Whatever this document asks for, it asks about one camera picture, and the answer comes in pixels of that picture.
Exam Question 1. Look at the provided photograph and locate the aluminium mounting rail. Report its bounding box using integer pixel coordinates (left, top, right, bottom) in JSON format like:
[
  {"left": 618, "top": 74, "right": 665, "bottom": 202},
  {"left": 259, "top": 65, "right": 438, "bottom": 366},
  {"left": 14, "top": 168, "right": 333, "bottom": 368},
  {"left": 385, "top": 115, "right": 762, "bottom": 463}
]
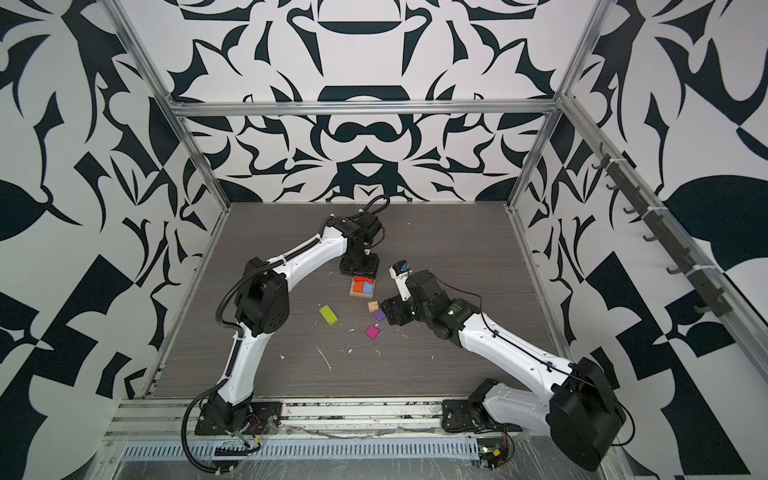
[{"left": 104, "top": 396, "right": 448, "bottom": 441}]

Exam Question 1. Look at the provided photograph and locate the white slotted cable duct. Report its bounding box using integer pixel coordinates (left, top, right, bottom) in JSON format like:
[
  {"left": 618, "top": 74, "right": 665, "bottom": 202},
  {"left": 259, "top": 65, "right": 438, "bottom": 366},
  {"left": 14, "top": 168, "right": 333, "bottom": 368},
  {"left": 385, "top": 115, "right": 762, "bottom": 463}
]
[{"left": 119, "top": 436, "right": 481, "bottom": 463}]

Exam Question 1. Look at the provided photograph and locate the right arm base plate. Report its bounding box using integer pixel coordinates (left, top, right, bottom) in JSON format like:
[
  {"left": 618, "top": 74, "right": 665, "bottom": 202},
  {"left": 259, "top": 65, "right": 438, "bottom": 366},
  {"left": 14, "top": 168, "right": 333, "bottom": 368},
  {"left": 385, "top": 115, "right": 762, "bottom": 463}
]
[{"left": 441, "top": 399, "right": 523, "bottom": 434}]

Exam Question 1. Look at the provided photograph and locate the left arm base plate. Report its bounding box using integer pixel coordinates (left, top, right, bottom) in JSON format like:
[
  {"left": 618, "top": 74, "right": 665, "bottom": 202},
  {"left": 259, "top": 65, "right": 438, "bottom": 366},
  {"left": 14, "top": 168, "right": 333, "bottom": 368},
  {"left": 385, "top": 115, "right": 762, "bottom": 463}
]
[{"left": 194, "top": 401, "right": 283, "bottom": 436}]

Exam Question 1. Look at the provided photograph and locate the green lit controller board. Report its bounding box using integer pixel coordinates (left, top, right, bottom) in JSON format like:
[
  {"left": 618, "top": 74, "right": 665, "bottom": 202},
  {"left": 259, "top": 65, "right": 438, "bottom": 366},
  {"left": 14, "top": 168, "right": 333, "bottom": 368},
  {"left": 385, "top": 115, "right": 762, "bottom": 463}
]
[{"left": 478, "top": 444, "right": 510, "bottom": 470}]

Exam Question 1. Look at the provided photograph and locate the grey wall hook rack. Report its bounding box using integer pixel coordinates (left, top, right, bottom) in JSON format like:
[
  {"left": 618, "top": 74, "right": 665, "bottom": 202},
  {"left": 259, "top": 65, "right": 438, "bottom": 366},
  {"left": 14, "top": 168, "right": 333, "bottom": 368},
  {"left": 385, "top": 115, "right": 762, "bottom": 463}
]
[{"left": 594, "top": 147, "right": 733, "bottom": 317}]

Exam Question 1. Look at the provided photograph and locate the magenta wood block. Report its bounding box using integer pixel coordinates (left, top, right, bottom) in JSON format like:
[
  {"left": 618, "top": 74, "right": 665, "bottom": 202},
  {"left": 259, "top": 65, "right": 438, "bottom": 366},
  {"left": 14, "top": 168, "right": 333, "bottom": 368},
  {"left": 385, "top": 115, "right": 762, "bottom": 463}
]
[{"left": 366, "top": 325, "right": 381, "bottom": 340}]

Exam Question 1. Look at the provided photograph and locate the green wood block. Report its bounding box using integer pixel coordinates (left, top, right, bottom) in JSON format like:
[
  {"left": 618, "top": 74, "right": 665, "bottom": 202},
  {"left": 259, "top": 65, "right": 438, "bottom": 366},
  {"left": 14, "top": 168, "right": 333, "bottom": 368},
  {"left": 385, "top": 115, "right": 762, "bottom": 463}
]
[{"left": 319, "top": 305, "right": 339, "bottom": 326}]

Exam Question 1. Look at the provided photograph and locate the black corrugated cable hose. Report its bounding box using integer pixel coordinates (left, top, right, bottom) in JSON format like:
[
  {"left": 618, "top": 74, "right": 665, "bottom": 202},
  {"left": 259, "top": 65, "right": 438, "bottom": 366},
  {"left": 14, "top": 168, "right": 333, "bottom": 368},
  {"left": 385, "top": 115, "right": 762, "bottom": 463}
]
[{"left": 179, "top": 383, "right": 241, "bottom": 476}]

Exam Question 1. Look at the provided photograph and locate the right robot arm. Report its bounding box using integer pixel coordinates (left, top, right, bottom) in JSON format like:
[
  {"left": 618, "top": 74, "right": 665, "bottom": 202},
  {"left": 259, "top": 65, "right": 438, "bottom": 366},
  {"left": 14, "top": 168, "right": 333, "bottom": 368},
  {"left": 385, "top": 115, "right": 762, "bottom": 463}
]
[{"left": 382, "top": 260, "right": 634, "bottom": 471}]

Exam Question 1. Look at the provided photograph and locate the aluminium cage frame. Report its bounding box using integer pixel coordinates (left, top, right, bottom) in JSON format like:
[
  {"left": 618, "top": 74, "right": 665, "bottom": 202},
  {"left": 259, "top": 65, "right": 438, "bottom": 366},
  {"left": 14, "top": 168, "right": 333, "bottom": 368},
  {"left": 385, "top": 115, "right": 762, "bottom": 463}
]
[{"left": 101, "top": 1, "right": 767, "bottom": 376}]

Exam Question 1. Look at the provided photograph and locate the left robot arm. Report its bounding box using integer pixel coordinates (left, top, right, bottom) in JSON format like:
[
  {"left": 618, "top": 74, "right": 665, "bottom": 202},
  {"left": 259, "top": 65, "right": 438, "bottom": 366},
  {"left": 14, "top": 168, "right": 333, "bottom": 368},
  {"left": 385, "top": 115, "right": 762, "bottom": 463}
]
[{"left": 204, "top": 195, "right": 390, "bottom": 430}]

